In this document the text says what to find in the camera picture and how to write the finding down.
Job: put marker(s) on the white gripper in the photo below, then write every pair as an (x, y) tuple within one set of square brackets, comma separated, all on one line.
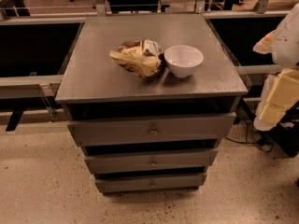
[(287, 44)]

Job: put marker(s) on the grey drawer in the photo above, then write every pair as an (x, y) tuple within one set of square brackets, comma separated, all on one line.
[(148, 161), (134, 130), (150, 182)]

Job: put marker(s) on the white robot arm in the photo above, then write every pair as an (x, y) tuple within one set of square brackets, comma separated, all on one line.
[(283, 42)]

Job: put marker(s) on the grey top drawer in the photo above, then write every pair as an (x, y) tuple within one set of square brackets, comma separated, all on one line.
[(134, 130)]

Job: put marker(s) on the grey three-drawer cabinet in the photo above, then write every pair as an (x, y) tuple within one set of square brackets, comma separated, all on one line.
[(93, 87)]

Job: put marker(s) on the grey bottom drawer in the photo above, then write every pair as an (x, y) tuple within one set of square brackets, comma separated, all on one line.
[(150, 182)]

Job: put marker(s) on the white ceramic bowl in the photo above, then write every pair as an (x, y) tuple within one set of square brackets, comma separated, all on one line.
[(183, 60)]

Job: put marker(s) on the crumpled yellow chip bag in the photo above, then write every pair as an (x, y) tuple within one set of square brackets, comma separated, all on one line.
[(143, 57)]

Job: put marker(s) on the right metal rail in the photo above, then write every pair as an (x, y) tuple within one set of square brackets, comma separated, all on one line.
[(247, 71)]

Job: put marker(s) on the metal rail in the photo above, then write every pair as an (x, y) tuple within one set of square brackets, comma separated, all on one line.
[(247, 71), (29, 87)]

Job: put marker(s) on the left metal rail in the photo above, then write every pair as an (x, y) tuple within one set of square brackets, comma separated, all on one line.
[(29, 87)]

